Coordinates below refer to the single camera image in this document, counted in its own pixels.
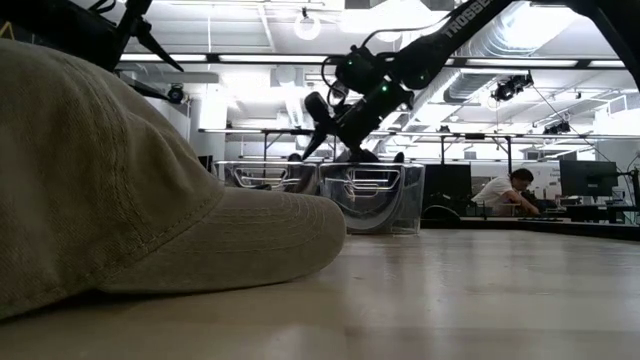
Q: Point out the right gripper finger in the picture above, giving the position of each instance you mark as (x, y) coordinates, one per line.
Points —
(316, 144)
(363, 155)

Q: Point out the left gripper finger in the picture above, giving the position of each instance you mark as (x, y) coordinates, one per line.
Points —
(155, 45)

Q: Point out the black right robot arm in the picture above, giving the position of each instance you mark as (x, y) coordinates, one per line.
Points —
(450, 35)

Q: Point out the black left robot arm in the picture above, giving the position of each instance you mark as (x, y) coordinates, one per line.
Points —
(45, 25)

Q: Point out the black ceiling spotlight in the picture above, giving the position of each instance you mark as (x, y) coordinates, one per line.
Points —
(175, 94)

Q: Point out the clear plastic bin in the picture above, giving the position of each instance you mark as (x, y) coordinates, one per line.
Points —
(260, 177)
(410, 200)

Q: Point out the black computer monitor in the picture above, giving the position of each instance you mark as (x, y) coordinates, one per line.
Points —
(587, 177)
(447, 182)

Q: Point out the round white ceiling lamp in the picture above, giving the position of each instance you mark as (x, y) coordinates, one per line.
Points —
(307, 38)

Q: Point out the black background workstation frame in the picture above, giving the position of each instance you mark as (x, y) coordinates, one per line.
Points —
(280, 132)

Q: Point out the black overhead camera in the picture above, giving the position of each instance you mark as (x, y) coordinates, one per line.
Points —
(510, 87)
(557, 128)

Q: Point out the black aluminium table frame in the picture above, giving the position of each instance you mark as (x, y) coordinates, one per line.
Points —
(550, 230)

